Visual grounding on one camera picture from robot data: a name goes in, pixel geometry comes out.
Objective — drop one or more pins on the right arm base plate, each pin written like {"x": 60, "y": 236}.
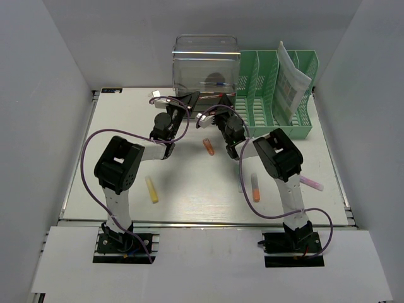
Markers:
{"x": 278, "y": 253}

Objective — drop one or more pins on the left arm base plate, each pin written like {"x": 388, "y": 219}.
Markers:
{"x": 109, "y": 251}

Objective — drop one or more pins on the mesh document pouch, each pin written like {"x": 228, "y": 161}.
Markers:
{"x": 290, "y": 87}

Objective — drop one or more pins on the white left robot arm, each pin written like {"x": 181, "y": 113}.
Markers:
{"x": 118, "y": 165}

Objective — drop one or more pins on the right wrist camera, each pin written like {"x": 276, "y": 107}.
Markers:
{"x": 203, "y": 121}

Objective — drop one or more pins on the clear drawer storage box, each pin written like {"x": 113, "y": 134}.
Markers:
{"x": 205, "y": 57}

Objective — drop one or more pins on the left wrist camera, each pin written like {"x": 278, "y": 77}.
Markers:
{"x": 157, "y": 100}

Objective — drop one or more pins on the red pen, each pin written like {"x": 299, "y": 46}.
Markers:
{"x": 216, "y": 96}

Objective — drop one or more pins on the pink highlighter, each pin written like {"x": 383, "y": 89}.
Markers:
{"x": 311, "y": 183}

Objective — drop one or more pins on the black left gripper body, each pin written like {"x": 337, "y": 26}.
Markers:
{"x": 176, "y": 110}

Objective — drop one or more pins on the orange grey highlighter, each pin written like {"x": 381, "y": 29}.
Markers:
{"x": 255, "y": 188}

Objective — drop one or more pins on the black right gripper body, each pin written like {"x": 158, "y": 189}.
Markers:
{"x": 222, "y": 116}

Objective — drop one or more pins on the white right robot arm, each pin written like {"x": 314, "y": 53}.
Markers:
{"x": 281, "y": 159}

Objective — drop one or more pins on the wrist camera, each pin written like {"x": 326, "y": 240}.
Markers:
{"x": 203, "y": 121}
{"x": 157, "y": 100}

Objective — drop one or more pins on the blue pen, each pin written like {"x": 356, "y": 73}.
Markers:
{"x": 210, "y": 83}

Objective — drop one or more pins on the green file organizer rack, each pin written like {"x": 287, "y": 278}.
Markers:
{"x": 256, "y": 100}

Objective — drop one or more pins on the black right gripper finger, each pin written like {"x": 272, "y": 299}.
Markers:
{"x": 225, "y": 100}
{"x": 213, "y": 109}

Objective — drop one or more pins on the black label sticker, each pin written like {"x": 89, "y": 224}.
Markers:
{"x": 111, "y": 90}

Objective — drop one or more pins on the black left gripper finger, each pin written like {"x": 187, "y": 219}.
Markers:
{"x": 181, "y": 98}
{"x": 191, "y": 100}

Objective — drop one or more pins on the orange translucent highlighter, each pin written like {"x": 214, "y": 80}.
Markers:
{"x": 208, "y": 146}

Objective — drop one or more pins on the yellow highlighter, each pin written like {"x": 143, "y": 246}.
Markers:
{"x": 151, "y": 189}

